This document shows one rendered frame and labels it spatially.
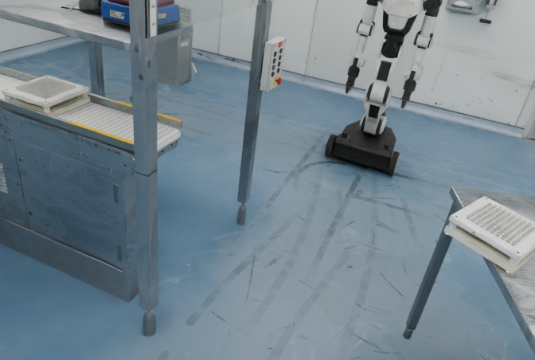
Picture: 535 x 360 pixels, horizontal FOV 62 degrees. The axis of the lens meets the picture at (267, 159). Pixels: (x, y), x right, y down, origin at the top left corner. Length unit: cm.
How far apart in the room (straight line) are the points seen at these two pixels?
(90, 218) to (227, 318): 82
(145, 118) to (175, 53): 32
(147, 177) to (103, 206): 47
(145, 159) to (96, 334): 98
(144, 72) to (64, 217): 104
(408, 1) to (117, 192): 246
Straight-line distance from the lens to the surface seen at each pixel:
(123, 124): 197
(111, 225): 213
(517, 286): 159
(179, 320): 232
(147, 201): 173
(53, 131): 200
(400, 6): 354
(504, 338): 274
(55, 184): 225
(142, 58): 149
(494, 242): 161
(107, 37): 157
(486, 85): 522
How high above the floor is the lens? 177
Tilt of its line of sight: 29 degrees down
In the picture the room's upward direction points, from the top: 8 degrees clockwise
